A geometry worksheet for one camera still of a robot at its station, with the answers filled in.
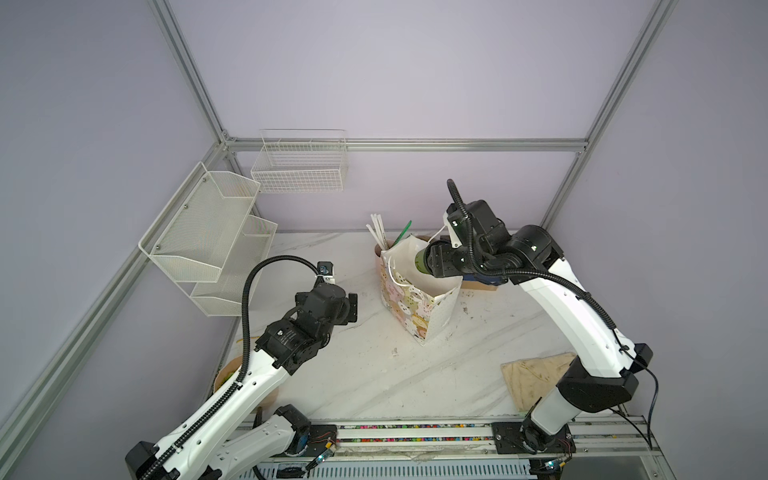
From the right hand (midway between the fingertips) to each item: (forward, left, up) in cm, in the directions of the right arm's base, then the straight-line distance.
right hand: (436, 258), depth 67 cm
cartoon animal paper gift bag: (-4, +3, -14) cm, 15 cm away
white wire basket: (+42, +41, 0) cm, 59 cm away
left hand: (-4, +26, -11) cm, 28 cm away
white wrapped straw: (+29, +16, -20) cm, 39 cm away
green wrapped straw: (+27, +7, -18) cm, 33 cm away
